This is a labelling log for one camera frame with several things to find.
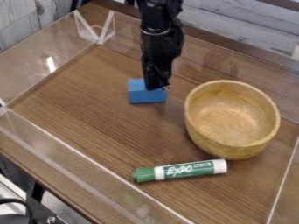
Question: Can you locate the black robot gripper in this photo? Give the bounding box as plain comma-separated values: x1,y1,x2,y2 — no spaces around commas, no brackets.
141,26,184,91

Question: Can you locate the blue foam block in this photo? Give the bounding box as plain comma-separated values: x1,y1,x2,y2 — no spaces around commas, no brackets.
127,79,167,104

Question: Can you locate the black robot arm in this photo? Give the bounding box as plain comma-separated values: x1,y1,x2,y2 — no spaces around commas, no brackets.
136,0,184,90

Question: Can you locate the brown wooden bowl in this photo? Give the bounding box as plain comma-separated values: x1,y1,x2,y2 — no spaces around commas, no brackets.
184,80,280,160

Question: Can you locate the green Expo marker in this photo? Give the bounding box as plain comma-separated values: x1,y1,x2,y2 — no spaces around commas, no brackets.
132,158,228,183

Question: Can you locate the clear acrylic tray wall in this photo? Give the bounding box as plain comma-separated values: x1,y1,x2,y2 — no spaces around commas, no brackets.
0,8,299,224

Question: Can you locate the black metal bracket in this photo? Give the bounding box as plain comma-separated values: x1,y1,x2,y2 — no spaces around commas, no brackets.
27,183,68,224

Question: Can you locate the black cable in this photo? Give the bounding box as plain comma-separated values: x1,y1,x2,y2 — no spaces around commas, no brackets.
0,197,41,224

